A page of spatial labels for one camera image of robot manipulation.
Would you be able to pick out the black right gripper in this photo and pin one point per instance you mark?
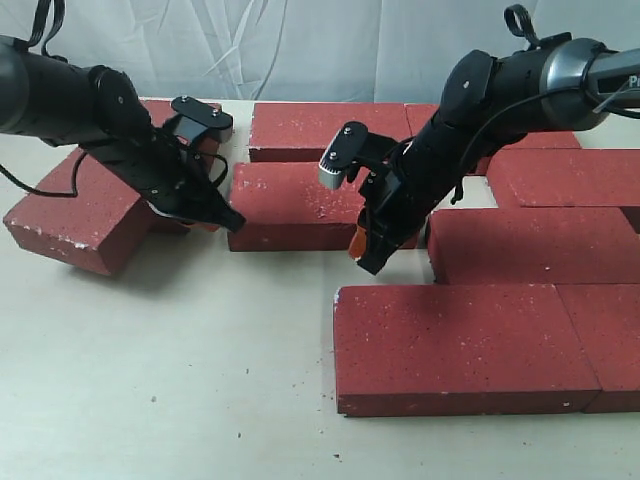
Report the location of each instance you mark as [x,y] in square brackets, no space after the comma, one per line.
[421,174]

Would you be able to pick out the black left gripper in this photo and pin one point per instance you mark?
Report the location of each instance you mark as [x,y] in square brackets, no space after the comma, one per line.
[170,175]

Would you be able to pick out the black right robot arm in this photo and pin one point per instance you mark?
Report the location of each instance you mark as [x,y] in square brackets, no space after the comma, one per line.
[559,83]

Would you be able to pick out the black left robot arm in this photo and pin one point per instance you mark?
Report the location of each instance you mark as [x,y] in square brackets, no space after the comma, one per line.
[99,110]

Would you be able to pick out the red brick under stack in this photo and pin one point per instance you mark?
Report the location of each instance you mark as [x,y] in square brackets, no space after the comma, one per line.
[160,111]

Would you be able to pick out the red brick third row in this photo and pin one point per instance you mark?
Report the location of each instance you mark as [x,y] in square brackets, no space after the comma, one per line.
[577,245]

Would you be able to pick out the red brick second row right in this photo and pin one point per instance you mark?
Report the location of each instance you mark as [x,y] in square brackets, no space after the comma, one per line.
[567,178]

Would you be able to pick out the grey backdrop cloth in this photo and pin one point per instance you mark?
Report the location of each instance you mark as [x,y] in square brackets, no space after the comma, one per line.
[345,51]

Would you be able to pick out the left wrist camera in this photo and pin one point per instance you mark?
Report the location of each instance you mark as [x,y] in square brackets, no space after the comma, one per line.
[194,121]

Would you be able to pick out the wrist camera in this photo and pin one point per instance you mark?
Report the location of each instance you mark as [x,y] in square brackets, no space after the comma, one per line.
[341,161]
[194,121]

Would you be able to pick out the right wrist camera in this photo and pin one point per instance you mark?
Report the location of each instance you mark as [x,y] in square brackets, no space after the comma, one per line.
[341,161]

